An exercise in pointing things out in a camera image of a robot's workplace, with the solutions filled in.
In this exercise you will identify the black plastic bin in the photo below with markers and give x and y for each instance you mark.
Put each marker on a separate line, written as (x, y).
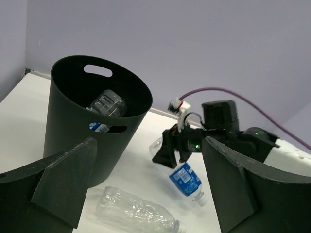
(76, 81)

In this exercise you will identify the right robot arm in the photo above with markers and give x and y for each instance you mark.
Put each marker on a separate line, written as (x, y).
(220, 121)

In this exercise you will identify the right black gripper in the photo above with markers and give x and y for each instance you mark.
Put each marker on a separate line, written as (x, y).
(186, 141)

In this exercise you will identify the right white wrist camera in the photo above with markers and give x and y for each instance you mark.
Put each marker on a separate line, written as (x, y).
(180, 109)

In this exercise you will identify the blue label clear bottle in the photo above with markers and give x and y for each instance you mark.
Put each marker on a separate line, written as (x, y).
(181, 175)

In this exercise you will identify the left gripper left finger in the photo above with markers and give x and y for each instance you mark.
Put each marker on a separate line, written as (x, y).
(47, 196)

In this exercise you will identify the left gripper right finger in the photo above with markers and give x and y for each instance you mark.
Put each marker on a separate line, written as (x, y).
(251, 197)

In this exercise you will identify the green label clear bottle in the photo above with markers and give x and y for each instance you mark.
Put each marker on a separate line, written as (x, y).
(108, 104)

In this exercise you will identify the clear plastic bottle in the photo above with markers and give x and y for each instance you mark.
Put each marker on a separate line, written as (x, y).
(133, 214)

